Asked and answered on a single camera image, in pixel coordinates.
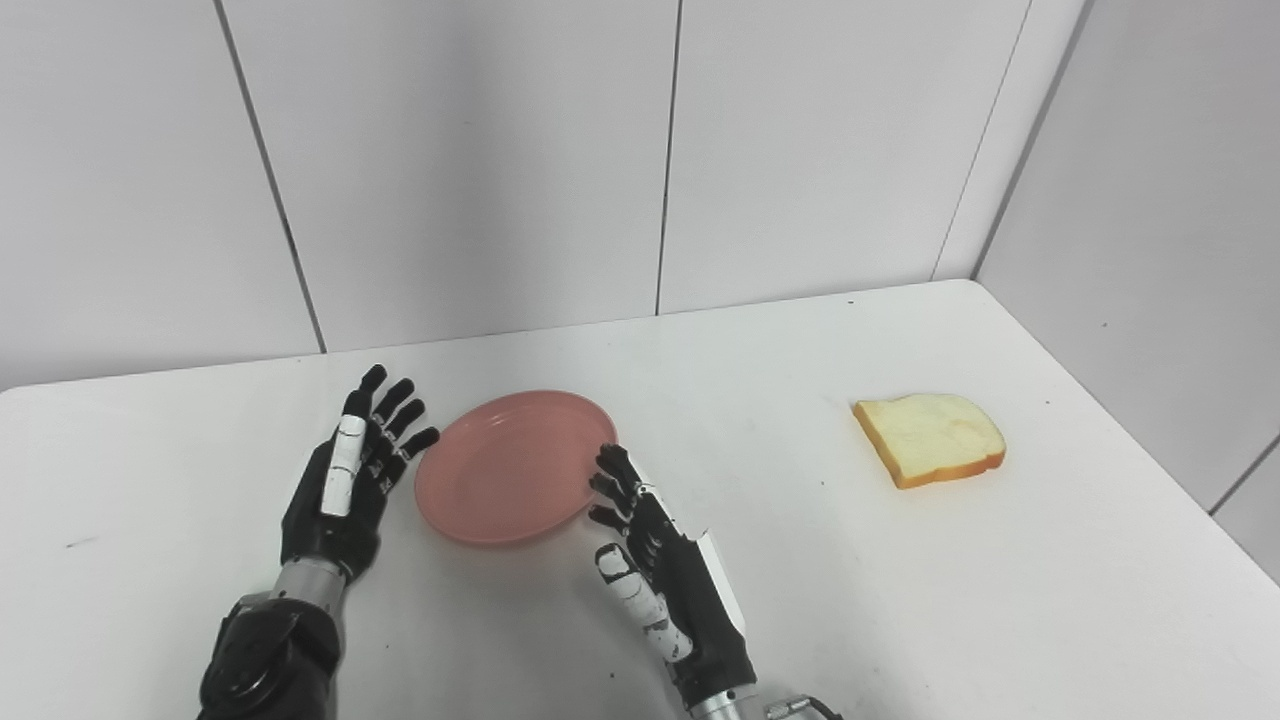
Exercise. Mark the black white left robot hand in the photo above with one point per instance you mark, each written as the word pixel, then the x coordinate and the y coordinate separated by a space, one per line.
pixel 330 530

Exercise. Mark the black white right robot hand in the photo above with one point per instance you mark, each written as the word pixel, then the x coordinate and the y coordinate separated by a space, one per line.
pixel 695 600

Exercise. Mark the pink round plate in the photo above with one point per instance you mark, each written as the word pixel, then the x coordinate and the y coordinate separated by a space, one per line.
pixel 510 465

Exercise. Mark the slice of white bread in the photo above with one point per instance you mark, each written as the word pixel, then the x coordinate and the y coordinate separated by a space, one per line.
pixel 930 435

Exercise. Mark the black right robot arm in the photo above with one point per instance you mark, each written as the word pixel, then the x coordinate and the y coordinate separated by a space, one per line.
pixel 722 706

